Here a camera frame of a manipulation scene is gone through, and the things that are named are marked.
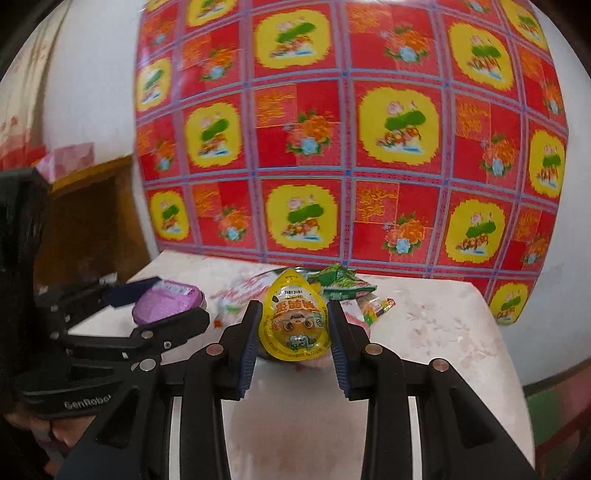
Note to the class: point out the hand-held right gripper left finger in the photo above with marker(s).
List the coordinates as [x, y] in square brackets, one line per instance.
[247, 355]

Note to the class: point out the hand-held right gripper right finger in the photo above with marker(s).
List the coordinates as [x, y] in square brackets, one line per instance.
[339, 355]

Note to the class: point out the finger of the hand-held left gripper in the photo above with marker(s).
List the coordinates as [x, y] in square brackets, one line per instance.
[131, 290]
[175, 330]

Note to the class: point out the purple tin box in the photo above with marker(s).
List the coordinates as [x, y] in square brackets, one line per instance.
[164, 302]

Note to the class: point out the yellow egg-shaped snack packet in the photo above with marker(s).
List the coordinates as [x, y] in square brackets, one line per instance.
[293, 318]

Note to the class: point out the person's left hand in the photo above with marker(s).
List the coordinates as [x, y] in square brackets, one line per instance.
[46, 431]

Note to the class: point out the small colourful candy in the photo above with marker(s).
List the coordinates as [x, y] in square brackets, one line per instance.
[378, 308]

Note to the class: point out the light pink translucent snack bag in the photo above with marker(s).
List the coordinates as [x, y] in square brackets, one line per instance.
[235, 293]

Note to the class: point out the green snack packet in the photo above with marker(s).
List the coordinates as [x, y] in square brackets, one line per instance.
[334, 273]
[351, 290]

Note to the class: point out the wooden cabinet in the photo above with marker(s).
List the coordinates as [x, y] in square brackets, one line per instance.
[92, 221]

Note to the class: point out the pink box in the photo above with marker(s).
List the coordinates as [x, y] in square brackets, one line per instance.
[64, 159]

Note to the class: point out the floral curtain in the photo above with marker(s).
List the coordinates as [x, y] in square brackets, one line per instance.
[27, 92]

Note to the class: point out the red floral printed cloth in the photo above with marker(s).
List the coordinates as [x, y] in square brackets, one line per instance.
[351, 138]

